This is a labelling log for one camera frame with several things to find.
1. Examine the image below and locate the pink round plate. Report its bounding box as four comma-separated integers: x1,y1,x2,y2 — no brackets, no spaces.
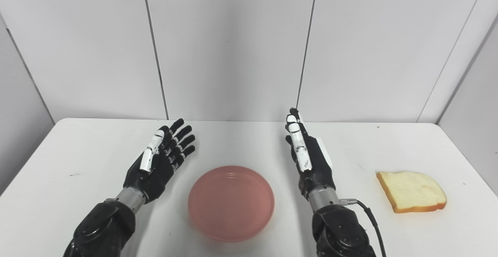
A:
188,165,275,243

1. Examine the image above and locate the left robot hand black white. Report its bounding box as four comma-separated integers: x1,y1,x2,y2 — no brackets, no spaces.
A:
123,118,196,204

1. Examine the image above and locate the slice of white bread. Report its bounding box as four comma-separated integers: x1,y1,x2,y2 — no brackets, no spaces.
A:
376,171,447,214

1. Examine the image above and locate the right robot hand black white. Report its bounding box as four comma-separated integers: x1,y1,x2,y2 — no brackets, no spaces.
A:
285,108,337,200

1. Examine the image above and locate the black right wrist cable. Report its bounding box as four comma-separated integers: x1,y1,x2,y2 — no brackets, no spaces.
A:
339,198,387,257

